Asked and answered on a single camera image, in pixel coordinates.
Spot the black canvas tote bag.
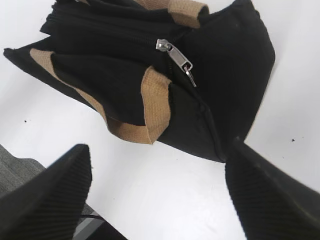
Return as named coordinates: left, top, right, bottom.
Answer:
left=3, top=0, right=276, bottom=163

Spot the silver zipper pull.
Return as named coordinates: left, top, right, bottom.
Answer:
left=155, top=39, right=197, bottom=88

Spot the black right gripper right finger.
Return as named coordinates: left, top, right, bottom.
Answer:
left=225, top=138, right=320, bottom=240

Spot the tan bag strap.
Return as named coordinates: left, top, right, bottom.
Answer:
left=167, top=0, right=210, bottom=29
left=29, top=47, right=173, bottom=146

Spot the tan front bag strap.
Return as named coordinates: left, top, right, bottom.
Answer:
left=29, top=47, right=173, bottom=146

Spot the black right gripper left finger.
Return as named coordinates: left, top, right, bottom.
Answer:
left=0, top=144, right=92, bottom=240

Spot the tan rear bag strap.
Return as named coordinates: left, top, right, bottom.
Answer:
left=167, top=0, right=210, bottom=29

